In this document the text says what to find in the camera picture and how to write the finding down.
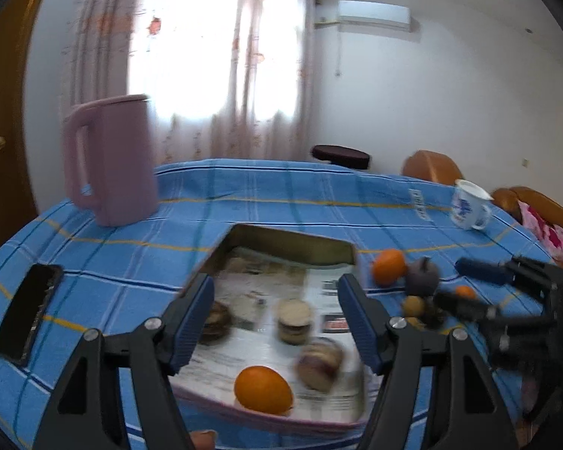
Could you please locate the dark round fruit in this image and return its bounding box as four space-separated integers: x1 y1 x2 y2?
425 302 450 330

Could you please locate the stack of round biscuits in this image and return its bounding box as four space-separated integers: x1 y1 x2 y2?
276 298 314 345

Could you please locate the brown longan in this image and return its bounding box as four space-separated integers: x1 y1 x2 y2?
402 295 427 320

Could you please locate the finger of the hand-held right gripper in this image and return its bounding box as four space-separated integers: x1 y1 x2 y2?
454 255 563 297
433 289 502 323

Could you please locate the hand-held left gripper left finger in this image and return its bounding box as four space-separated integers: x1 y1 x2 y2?
32 273 215 450

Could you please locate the wooden door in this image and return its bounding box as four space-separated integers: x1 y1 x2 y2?
0 0 59 263

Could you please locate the tangerine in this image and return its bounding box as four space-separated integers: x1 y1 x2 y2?
372 248 407 287

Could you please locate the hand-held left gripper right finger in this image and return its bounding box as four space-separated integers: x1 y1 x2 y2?
337 273 520 450

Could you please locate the white mug blue print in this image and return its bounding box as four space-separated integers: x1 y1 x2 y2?
450 179 494 231

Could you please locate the dark round stool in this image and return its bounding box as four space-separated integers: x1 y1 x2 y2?
311 145 372 171

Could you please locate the black smartphone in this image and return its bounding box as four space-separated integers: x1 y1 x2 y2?
0 263 65 367

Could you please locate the purple round pastry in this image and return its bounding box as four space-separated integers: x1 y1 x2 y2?
297 337 345 393

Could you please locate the large orange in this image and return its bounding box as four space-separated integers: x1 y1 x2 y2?
233 366 294 416

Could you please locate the brown leather armchair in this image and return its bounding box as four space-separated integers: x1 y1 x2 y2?
492 186 563 233
402 150 464 187

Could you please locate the blue plaid tablecloth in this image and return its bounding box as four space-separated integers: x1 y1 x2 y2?
0 157 563 450

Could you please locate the white cloth label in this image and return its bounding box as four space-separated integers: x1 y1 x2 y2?
409 189 430 220

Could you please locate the sheer floral curtain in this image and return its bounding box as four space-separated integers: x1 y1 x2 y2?
61 0 322 167

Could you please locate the pink floral cushion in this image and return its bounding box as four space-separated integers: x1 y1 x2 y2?
518 201 563 261

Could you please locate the rectangular metal tin box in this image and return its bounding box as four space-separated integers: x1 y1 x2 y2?
171 223 372 433

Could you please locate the newspaper lining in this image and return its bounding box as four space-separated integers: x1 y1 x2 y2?
183 244 367 427

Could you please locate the white air conditioner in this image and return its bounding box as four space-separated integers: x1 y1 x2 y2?
336 0 412 33

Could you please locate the pink electric kettle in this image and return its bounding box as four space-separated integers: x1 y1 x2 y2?
63 94 159 228

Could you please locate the purple mangosteen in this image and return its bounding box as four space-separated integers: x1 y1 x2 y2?
406 256 441 297

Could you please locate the brown round pastry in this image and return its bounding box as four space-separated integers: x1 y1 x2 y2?
199 301 233 345

